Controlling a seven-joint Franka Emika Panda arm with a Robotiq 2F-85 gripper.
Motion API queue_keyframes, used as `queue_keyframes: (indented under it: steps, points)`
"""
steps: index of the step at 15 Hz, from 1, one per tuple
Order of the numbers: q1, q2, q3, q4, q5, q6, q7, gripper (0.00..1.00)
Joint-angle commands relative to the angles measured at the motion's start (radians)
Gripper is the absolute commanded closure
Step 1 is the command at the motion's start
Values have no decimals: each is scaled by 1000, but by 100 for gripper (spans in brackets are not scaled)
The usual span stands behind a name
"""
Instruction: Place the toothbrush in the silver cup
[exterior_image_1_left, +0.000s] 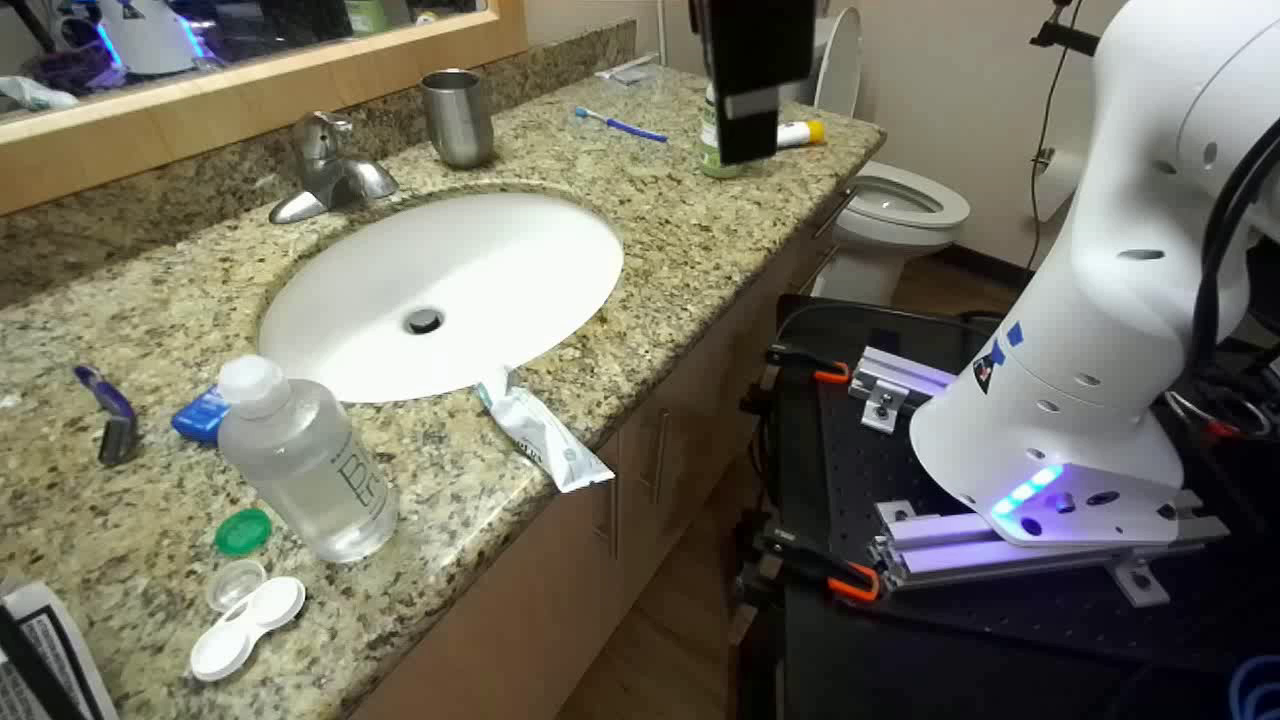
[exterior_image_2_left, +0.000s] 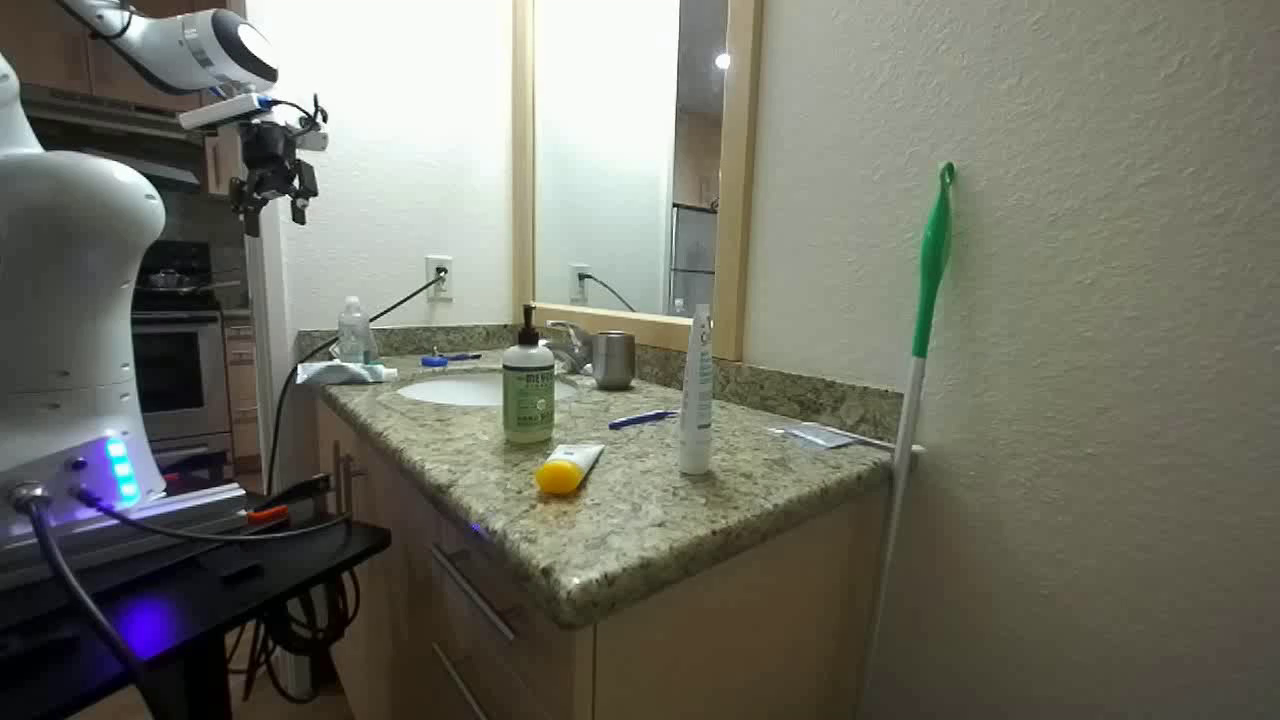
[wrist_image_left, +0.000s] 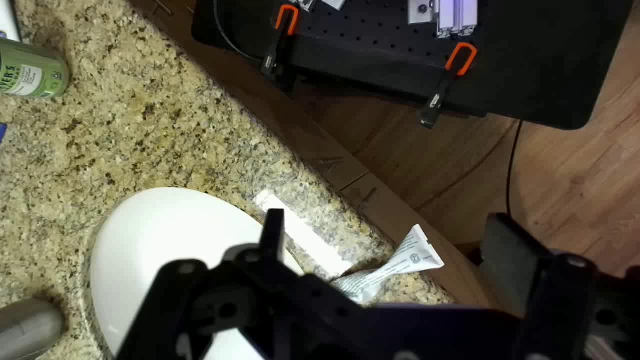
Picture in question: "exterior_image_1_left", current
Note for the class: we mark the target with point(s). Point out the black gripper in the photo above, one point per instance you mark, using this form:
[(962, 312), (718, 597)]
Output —
[(753, 49)]

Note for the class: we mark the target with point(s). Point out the blue white toothbrush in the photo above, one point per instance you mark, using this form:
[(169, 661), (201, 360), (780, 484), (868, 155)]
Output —
[(621, 127)]

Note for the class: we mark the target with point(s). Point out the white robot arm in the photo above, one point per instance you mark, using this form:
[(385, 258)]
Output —
[(1051, 424)]

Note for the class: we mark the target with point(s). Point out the silver metal cup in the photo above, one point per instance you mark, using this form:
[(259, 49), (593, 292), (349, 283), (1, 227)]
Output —
[(459, 119)]

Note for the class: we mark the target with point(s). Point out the white yellow tube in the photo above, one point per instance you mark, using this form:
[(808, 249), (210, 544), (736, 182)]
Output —
[(801, 133)]

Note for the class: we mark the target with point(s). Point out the white toilet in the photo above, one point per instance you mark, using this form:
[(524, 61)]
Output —
[(895, 214)]

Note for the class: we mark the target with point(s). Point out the white oval sink basin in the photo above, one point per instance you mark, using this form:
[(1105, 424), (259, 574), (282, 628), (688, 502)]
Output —
[(443, 292)]

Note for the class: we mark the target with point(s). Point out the white toothpaste tube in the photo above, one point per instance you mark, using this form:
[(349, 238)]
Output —
[(542, 432)]

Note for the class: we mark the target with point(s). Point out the chrome sink faucet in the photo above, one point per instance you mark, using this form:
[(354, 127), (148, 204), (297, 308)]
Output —
[(328, 172)]

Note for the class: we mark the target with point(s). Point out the black robot mounting cart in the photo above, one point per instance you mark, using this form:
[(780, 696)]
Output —
[(1199, 639)]

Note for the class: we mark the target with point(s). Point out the clear plastic bottle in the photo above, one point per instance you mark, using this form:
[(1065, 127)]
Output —
[(304, 461)]

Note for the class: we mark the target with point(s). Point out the blue small box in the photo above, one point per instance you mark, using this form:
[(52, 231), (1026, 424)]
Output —
[(201, 417)]

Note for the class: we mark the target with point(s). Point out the green cap small container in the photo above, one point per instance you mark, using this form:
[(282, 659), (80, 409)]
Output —
[(243, 532)]

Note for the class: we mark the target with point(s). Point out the blue razor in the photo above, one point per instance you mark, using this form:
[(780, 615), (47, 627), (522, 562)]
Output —
[(123, 424)]

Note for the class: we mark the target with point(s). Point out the white contact lens case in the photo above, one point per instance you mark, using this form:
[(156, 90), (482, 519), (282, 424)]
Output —
[(232, 639)]

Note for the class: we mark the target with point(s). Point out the black white paper pamphlet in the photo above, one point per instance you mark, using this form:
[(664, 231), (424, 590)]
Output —
[(47, 661)]

